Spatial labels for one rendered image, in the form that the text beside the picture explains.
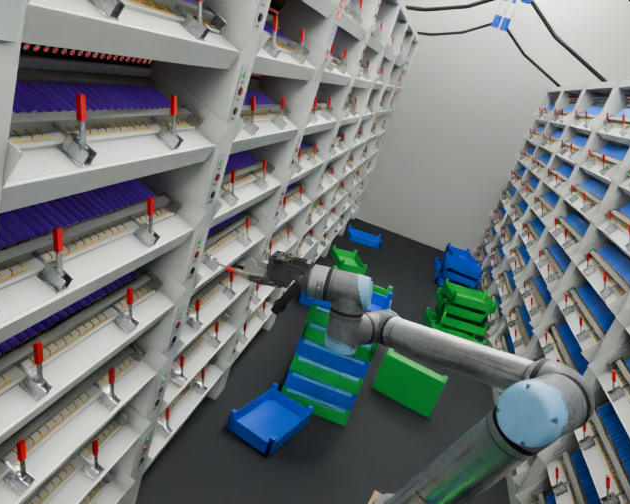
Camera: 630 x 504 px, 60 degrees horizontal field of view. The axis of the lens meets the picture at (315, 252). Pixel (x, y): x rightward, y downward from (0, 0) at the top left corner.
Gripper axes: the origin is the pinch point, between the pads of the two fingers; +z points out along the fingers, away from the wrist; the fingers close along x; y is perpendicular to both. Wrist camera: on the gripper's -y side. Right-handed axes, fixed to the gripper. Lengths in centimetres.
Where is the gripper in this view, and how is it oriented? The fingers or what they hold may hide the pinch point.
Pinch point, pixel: (240, 271)
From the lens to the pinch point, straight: 154.4
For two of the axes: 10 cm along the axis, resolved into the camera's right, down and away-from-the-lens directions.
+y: 1.6, -9.4, -3.0
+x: -2.2, 2.6, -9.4
